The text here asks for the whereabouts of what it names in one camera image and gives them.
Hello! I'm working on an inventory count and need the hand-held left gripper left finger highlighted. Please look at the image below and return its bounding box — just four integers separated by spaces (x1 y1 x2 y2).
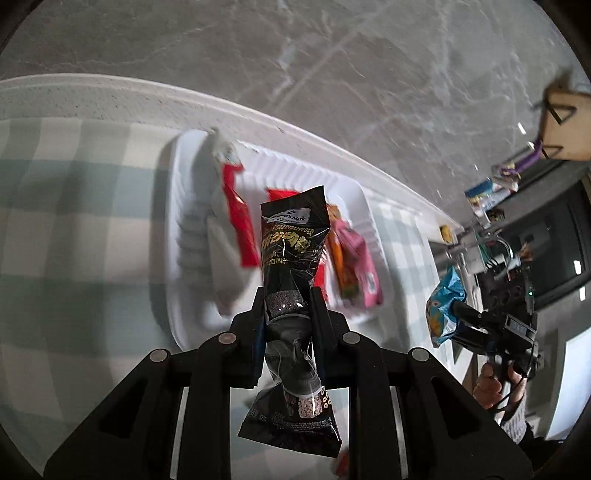
44 288 267 480

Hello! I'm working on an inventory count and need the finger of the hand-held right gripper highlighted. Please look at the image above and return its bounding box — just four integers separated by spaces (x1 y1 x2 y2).
454 301 498 328
450 333 496 360

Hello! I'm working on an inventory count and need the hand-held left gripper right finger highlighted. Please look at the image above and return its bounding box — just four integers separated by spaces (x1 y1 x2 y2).
310 287 532 480

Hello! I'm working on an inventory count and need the blue snack packet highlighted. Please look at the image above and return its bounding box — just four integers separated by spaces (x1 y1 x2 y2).
426 267 467 348

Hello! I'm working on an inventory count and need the white plastic tray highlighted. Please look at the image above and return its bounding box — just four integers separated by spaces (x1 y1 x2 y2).
164 131 398 352

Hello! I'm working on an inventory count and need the pink snack packet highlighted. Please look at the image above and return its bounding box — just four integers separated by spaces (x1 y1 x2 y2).
339 222 384 308

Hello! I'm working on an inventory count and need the orange snack packet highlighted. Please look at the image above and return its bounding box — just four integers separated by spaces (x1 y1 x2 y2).
325 205 362 301

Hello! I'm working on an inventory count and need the black snack packet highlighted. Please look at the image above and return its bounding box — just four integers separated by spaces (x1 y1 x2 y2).
238 185 343 459

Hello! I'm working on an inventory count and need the red snack packet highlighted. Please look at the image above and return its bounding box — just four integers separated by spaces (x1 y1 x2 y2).
210 131 262 268

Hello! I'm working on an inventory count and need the white red printed packet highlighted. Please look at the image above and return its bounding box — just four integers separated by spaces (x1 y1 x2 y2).
265 188 329 305

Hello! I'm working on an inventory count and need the person's right forearm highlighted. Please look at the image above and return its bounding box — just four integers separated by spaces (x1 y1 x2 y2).
499 401 555 462

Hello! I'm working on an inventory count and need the person's right hand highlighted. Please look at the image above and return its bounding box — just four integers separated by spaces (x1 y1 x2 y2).
473 357 527 416

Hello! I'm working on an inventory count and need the purple peeler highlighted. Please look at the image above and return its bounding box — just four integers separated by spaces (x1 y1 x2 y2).
493 142 544 180

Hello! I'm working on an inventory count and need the green white checked tablecloth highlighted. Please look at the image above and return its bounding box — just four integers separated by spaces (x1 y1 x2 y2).
0 115 444 480

